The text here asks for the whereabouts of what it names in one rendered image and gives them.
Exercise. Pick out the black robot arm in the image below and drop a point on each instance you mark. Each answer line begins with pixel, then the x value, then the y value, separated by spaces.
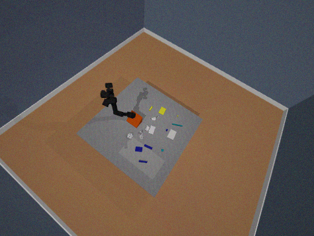
pixel 114 106

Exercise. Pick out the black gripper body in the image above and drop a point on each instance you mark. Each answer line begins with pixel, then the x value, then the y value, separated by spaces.
pixel 108 86

